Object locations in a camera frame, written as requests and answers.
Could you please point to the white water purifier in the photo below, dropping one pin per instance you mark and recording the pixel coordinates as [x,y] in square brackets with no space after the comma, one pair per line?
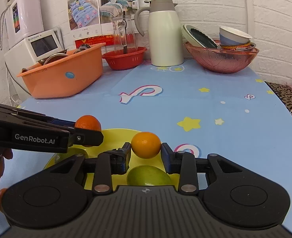
[21,19]

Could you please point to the green white dish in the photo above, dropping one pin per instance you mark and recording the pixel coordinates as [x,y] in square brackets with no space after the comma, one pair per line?
[197,38]

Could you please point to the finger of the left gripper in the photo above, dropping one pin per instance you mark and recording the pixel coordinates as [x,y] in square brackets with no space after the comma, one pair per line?
[84,137]
[63,122]

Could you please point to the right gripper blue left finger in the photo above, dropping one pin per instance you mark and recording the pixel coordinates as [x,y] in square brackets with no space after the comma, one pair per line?
[115,161]

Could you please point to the blue patterned tablecloth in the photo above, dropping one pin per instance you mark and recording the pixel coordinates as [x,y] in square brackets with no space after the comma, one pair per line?
[235,115]

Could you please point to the yellow orange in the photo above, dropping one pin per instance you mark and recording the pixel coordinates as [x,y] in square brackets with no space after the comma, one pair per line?
[146,145]

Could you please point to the yellow plastic plate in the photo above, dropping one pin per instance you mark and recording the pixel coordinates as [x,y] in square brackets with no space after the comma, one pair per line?
[115,138]

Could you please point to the copper pink bowl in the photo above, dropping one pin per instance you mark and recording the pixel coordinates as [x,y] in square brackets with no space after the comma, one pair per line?
[220,60]

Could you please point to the white blue cup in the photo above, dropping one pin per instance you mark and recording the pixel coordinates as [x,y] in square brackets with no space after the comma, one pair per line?
[233,37]

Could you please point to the glass pitcher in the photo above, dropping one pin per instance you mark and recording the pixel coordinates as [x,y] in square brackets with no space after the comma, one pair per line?
[124,36]

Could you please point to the red plastic basket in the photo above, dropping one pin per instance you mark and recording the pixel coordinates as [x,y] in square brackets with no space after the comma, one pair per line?
[117,60]

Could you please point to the green fruit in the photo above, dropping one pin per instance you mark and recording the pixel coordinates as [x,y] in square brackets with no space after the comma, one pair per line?
[70,152]
[146,175]

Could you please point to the white water dispenser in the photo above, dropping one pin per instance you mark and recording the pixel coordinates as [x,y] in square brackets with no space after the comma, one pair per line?
[28,52]

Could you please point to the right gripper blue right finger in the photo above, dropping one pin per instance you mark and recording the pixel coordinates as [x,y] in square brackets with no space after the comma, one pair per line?
[176,162]

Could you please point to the white thermos jug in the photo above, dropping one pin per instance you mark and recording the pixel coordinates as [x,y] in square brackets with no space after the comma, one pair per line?
[164,31]

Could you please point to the orange plastic basket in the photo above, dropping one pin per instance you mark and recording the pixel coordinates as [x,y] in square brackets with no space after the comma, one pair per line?
[65,77]

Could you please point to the bedding poster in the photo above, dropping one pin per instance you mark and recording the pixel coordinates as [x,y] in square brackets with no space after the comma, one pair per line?
[91,21]

